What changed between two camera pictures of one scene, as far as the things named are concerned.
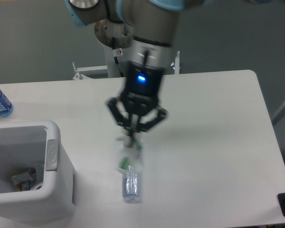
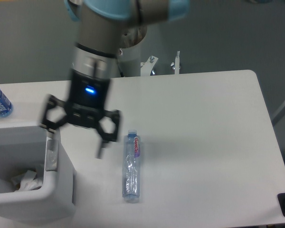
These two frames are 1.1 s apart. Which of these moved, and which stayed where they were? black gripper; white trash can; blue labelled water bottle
Moved: black gripper
Stayed: white trash can; blue labelled water bottle
